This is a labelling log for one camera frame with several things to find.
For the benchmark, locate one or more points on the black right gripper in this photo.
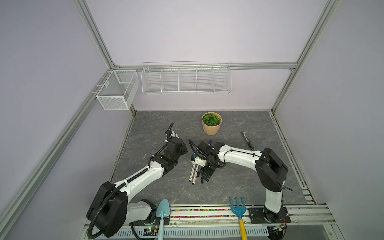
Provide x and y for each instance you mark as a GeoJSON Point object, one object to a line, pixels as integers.
{"type": "Point", "coordinates": [207, 174]}

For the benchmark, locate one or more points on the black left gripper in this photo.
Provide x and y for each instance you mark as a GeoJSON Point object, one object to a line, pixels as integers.
{"type": "Point", "coordinates": [184, 150]}

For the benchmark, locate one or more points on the white marker pen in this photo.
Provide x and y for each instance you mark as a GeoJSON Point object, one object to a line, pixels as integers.
{"type": "Point", "coordinates": [192, 173]}
{"type": "Point", "coordinates": [195, 176]}

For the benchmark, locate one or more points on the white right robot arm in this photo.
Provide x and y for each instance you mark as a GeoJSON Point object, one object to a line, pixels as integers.
{"type": "Point", "coordinates": [272, 172]}

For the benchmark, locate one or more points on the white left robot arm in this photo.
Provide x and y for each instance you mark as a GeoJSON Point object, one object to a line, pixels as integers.
{"type": "Point", "coordinates": [112, 206]}

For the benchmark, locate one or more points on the pink faceted plant pot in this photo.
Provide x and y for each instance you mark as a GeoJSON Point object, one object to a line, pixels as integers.
{"type": "Point", "coordinates": [211, 130]}

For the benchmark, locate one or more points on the green artificial plant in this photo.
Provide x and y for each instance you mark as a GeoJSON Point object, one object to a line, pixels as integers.
{"type": "Point", "coordinates": [211, 119]}

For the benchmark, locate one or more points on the teal garden trowel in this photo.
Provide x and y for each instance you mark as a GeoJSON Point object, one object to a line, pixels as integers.
{"type": "Point", "coordinates": [163, 211]}

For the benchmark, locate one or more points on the white mesh basket small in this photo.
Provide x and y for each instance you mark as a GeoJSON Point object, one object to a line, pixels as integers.
{"type": "Point", "coordinates": [118, 91]}

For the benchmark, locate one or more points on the blue garden fork yellow handle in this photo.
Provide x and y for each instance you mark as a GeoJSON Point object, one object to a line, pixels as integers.
{"type": "Point", "coordinates": [238, 208]}

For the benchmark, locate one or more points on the white wire basket long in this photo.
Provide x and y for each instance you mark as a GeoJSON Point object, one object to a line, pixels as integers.
{"type": "Point", "coordinates": [186, 77]}

